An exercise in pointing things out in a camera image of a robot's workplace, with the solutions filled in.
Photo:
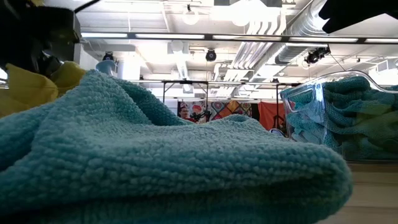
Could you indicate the orange cloth curtain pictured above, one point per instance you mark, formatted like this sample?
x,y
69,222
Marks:
x,y
267,115

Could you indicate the colourful patchwork tapestry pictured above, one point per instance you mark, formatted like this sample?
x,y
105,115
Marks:
x,y
230,107

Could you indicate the yellow microfiber towel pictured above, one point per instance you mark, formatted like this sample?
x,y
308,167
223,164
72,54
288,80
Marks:
x,y
28,90

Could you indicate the black ceiling device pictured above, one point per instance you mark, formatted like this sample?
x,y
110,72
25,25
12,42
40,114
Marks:
x,y
108,57

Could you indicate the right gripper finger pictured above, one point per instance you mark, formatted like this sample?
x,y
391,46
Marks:
x,y
357,12

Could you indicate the silver air duct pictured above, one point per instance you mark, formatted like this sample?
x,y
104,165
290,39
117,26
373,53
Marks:
x,y
306,25

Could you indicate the clear plastic basket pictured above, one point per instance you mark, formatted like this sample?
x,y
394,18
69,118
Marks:
x,y
298,93

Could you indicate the black pipe rack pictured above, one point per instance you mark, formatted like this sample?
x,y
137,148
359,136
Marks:
x,y
186,82

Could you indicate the white ceiling conduit bundle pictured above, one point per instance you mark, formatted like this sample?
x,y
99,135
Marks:
x,y
258,49

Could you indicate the black dome ceiling camera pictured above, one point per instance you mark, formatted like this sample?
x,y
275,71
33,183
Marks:
x,y
211,56

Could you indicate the blue microfiber towel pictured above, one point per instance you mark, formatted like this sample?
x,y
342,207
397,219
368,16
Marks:
x,y
155,161
351,90
357,146
351,119

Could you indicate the round blue white sign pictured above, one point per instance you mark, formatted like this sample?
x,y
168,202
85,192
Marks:
x,y
275,132

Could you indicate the water bottle with blue cap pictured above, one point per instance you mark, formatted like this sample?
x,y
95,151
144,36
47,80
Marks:
x,y
106,67

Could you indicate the person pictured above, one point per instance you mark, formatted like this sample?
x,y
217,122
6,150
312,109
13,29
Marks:
x,y
184,113

